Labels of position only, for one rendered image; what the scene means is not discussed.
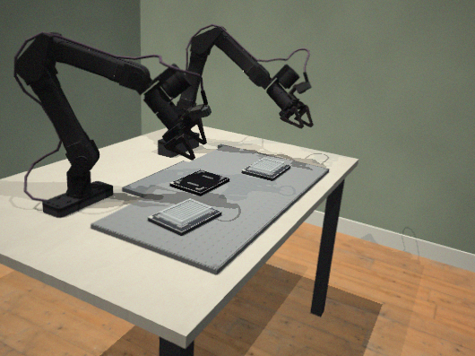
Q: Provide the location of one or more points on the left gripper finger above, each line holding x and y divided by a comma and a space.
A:
286, 117
302, 112

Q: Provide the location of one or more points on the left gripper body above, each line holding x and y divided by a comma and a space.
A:
284, 98

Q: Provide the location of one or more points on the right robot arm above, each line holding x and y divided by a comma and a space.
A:
33, 66

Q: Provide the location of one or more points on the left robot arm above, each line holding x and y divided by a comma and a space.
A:
204, 42

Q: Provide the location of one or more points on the grey perforated breadboard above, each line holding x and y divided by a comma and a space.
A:
249, 206

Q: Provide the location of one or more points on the white well plate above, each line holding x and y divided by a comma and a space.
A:
267, 166
185, 212

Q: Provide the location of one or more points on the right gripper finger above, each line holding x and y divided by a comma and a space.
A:
182, 139
198, 122

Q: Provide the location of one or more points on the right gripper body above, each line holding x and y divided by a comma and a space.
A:
173, 119

